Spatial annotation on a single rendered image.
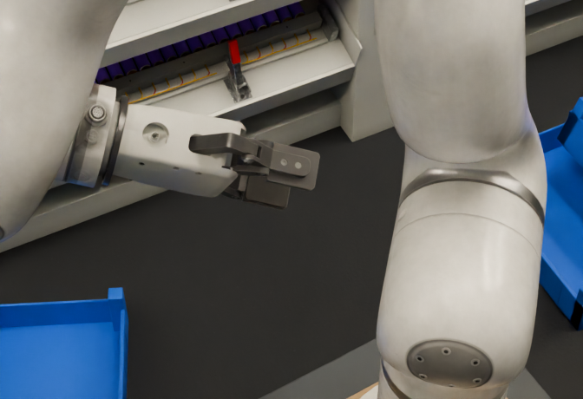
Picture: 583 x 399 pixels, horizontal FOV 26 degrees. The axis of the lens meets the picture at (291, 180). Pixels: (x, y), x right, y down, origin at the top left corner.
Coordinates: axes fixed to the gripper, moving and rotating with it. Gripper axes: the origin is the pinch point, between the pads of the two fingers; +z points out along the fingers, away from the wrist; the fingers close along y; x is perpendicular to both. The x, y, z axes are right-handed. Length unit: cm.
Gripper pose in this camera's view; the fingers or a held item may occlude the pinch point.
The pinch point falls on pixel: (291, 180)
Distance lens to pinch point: 106.9
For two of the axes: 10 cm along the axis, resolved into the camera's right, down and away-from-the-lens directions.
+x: -1.7, 9.6, -2.3
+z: 9.6, 2.2, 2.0
